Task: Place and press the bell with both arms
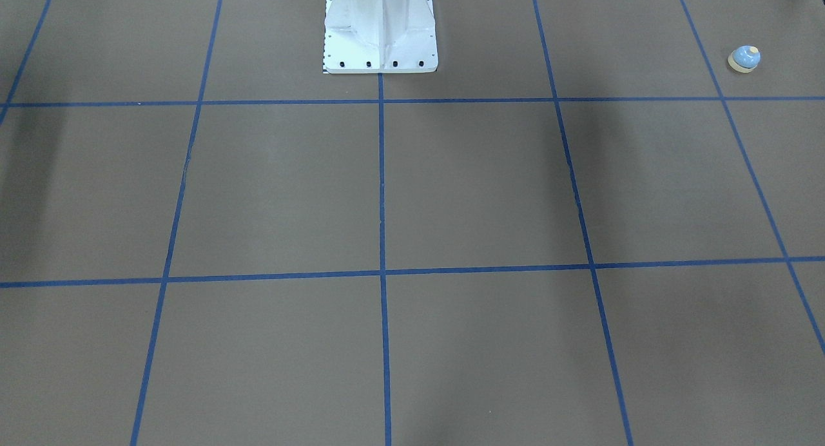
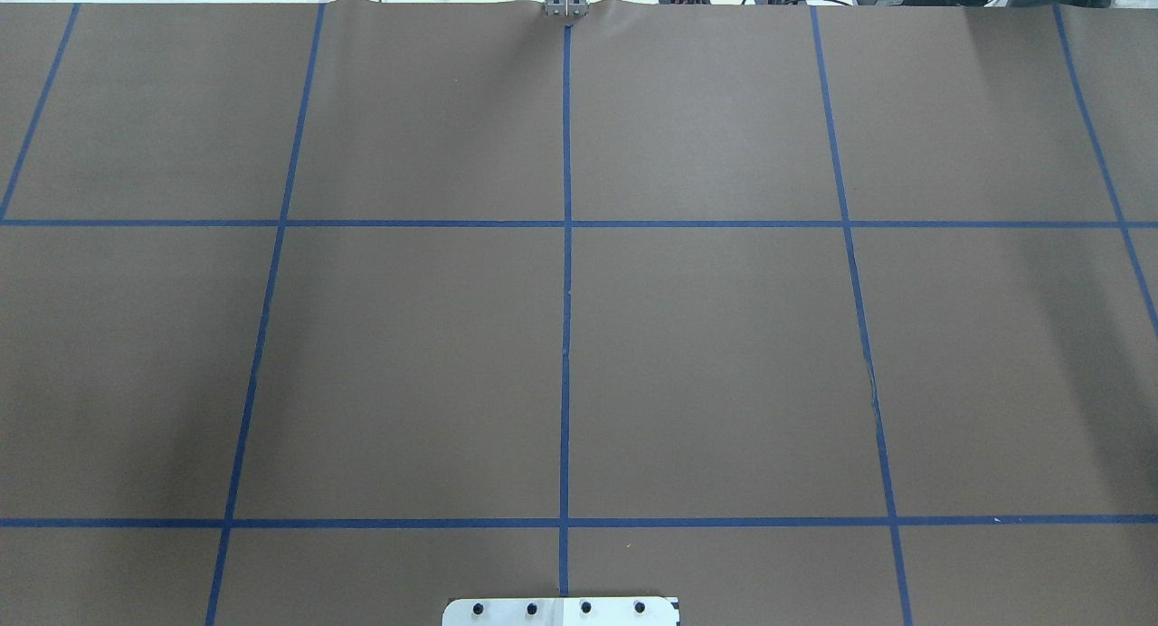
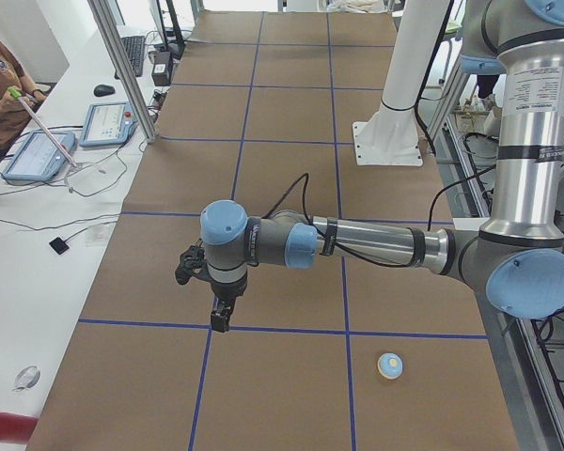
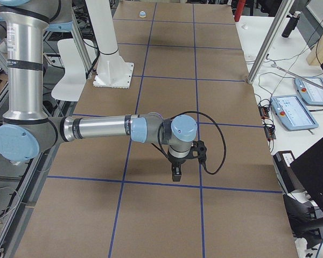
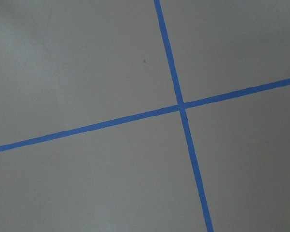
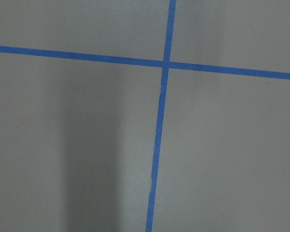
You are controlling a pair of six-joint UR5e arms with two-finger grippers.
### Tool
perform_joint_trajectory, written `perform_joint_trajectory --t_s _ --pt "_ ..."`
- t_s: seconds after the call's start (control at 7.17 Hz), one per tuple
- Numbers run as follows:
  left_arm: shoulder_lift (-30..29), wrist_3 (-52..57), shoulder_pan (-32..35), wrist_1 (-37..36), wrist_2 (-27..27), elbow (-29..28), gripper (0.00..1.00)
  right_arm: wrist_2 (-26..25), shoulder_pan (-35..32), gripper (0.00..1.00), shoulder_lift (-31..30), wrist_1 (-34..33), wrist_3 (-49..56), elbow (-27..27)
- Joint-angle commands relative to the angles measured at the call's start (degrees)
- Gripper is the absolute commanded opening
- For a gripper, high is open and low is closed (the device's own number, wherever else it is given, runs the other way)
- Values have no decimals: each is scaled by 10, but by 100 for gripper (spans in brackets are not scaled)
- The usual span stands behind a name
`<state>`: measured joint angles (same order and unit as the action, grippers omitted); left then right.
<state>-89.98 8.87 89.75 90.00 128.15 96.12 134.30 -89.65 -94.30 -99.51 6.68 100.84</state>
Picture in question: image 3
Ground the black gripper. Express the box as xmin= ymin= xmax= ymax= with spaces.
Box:
xmin=211 ymin=275 xmax=247 ymax=333

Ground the blue and cream bell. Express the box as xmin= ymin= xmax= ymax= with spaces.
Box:
xmin=377 ymin=352 xmax=403 ymax=380

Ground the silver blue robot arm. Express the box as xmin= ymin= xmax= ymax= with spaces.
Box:
xmin=176 ymin=1 xmax=564 ymax=332

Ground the brown paper table cover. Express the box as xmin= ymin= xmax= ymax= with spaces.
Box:
xmin=29 ymin=12 xmax=518 ymax=450

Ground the small black square pad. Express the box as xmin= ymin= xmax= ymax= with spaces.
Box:
xmin=49 ymin=237 xmax=70 ymax=255

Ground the clear tape roll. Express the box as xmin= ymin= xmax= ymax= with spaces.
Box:
xmin=12 ymin=365 xmax=41 ymax=392

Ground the far blue teach pendant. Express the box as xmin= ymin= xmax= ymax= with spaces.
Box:
xmin=79 ymin=102 xmax=137 ymax=148

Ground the blue teach pendant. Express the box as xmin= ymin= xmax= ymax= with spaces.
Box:
xmin=2 ymin=132 xmax=69 ymax=182
xmin=79 ymin=102 xmax=137 ymax=148

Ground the near blue teach pendant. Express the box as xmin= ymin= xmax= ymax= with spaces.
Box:
xmin=2 ymin=132 xmax=69 ymax=182

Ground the red object at edge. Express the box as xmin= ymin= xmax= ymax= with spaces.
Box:
xmin=0 ymin=412 xmax=39 ymax=444

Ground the black power adapter box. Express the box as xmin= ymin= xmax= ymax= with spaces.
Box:
xmin=151 ymin=52 xmax=173 ymax=86

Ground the black computer mouse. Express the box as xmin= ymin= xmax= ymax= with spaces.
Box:
xmin=93 ymin=84 xmax=116 ymax=98

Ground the black keyboard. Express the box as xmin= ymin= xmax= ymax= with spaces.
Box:
xmin=120 ymin=36 xmax=146 ymax=77

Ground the person in brown shirt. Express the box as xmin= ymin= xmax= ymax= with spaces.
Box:
xmin=0 ymin=40 xmax=46 ymax=159

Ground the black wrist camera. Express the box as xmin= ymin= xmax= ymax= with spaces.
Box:
xmin=175 ymin=239 xmax=211 ymax=286

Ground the aluminium frame post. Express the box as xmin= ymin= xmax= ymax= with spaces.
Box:
xmin=87 ymin=0 xmax=156 ymax=144

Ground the white camera stand column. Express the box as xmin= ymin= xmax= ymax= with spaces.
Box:
xmin=352 ymin=0 xmax=453 ymax=167

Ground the pink stick with green handle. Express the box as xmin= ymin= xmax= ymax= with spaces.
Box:
xmin=8 ymin=86 xmax=79 ymax=168

